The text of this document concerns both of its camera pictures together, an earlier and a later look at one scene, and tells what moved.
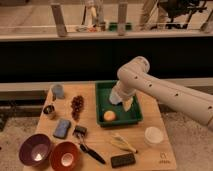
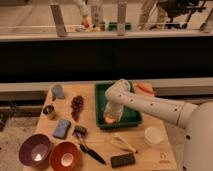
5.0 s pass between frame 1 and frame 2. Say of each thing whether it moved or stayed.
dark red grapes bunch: stayed
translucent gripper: moved
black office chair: stayed
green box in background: stayed
